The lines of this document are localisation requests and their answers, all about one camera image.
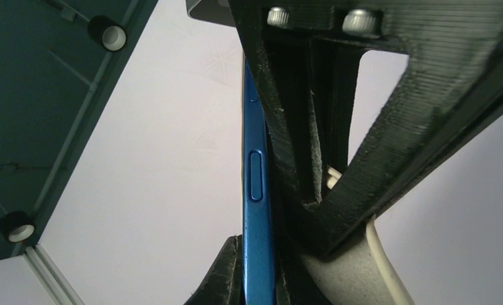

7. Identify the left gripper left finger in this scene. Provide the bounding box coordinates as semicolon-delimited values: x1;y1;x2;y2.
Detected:
184;235;243;305

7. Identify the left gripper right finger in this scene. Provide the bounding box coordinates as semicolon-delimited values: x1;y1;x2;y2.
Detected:
275;244;331;305

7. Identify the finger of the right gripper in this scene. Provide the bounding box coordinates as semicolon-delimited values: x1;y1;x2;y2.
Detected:
288;1;503;257
229;1;323;253

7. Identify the blue phone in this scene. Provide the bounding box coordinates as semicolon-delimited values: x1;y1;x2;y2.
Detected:
242;60;276;304

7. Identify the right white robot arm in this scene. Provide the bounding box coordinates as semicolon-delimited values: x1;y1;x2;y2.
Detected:
229;1;503;304

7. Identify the upper ceiling spotlight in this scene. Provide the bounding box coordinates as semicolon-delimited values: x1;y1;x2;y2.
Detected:
87;15;127;52

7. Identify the ceiling spotlight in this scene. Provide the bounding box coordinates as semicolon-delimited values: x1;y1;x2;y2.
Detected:
0;210;36;243
87;15;127;52

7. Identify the lower ceiling spotlight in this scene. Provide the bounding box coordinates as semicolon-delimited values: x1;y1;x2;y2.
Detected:
0;210;36;243

